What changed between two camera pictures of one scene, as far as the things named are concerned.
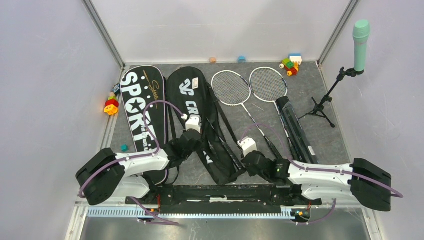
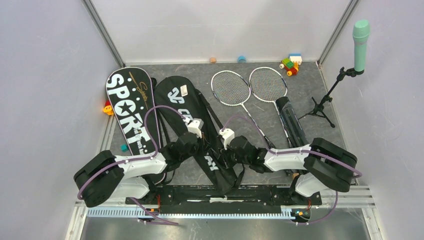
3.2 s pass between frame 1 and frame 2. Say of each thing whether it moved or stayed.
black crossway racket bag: moved
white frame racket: stayed
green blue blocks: stayed
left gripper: stayed
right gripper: moved
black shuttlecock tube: stayed
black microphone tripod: stayed
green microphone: stayed
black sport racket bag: moved
